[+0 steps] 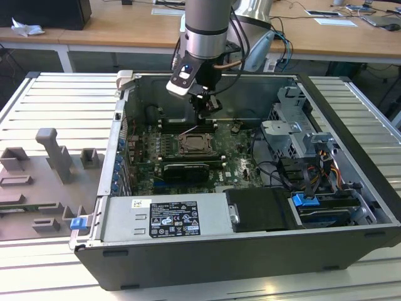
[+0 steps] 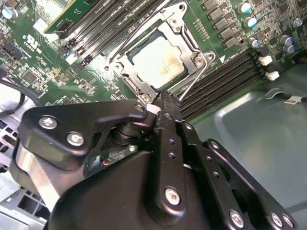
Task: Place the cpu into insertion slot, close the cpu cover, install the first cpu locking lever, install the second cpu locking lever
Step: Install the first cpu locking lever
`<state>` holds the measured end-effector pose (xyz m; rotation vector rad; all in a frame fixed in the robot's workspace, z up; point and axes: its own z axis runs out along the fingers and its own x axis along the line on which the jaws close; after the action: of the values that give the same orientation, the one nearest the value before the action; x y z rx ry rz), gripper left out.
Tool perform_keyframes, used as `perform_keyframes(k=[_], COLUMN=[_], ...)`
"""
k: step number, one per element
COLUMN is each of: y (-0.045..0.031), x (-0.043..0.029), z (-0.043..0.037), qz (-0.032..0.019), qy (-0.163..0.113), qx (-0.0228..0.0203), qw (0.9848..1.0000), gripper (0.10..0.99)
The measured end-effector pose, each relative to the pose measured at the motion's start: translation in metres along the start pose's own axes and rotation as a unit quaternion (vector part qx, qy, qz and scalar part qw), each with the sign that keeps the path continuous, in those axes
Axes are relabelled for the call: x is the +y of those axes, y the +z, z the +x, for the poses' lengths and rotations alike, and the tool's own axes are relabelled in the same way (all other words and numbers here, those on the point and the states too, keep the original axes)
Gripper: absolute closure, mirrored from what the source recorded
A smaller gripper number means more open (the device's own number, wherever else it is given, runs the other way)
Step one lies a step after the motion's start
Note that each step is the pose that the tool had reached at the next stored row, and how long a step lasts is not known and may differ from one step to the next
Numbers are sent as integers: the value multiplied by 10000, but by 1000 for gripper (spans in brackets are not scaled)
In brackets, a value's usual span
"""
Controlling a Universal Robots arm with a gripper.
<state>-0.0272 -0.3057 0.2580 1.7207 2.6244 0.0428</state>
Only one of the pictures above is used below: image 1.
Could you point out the crumpled white paper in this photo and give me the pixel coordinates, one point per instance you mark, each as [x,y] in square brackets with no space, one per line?
[26,27]

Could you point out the black box on desk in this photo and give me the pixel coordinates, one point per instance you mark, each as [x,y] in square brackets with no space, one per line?
[44,14]

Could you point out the CPU socket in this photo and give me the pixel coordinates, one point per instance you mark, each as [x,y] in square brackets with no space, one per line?
[198,155]

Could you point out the black plastic air shroud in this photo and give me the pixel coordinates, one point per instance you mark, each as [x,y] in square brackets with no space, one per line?
[260,210]

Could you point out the green motherboard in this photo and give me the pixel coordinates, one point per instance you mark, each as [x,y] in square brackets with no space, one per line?
[238,166]

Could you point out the pale blue teach pendant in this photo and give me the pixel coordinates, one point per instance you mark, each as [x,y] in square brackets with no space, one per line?
[260,50]

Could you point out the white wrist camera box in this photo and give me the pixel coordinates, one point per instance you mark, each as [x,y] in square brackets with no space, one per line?
[176,89]

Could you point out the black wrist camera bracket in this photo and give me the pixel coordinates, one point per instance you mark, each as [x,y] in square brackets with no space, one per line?
[190,80]

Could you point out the black computer mouse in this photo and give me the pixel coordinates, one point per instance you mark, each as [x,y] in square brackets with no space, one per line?
[391,27]

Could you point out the silver power supply unit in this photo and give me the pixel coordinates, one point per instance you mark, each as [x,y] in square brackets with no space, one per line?
[125,216]

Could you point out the blue disk carrier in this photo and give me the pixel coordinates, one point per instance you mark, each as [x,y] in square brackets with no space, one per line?
[304,199]

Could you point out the blue plastic latch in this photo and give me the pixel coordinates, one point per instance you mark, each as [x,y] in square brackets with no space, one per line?
[77,224]

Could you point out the silver metal disk cage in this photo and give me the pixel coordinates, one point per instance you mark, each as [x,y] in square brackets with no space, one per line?
[282,135]

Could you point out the white paper sheet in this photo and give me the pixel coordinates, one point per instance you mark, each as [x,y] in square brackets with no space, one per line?
[336,22]

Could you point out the black open PC case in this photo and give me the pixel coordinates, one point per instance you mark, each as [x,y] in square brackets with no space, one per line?
[219,263]

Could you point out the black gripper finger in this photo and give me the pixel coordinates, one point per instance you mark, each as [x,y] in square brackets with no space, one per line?
[200,117]
[214,104]

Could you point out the black RAM slot row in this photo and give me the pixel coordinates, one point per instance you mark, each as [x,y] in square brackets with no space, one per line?
[194,159]
[175,126]

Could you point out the grey parts rack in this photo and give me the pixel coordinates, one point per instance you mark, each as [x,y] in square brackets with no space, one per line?
[37,185]

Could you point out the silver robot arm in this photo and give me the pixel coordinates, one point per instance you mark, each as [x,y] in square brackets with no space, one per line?
[206,22]

